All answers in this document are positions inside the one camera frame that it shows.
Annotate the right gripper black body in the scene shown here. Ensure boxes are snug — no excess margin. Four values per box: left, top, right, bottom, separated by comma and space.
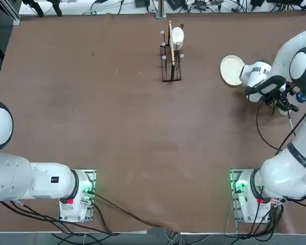
266, 88, 289, 114

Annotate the transparent sauce bottle blue cap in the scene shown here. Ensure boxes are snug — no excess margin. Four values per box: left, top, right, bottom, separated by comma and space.
277, 90, 306, 116

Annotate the white round plate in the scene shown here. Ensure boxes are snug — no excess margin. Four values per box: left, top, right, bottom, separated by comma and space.
220, 55, 245, 87

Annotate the light wooden rod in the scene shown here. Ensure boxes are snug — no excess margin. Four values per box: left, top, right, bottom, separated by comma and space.
168, 20, 176, 66

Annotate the black electronic device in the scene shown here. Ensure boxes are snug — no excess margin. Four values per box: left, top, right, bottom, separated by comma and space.
167, 0, 187, 11

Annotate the white mug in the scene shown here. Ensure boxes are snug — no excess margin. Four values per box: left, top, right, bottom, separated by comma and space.
169, 27, 186, 51

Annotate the black cable with white label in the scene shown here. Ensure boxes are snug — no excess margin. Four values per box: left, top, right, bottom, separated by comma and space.
256, 99, 306, 154

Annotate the aluminium profile rail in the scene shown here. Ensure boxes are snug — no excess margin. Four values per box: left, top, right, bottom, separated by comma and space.
0, 0, 21, 26

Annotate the aluminium post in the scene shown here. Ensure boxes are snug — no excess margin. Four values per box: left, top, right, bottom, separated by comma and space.
156, 0, 167, 19

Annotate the black wire dish rack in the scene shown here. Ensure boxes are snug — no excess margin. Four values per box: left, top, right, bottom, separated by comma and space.
158, 24, 186, 83

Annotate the black cable across table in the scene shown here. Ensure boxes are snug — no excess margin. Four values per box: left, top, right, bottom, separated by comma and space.
88, 190, 181, 230

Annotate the black cable under arm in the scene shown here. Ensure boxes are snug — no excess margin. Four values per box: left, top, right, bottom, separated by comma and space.
0, 200, 120, 235

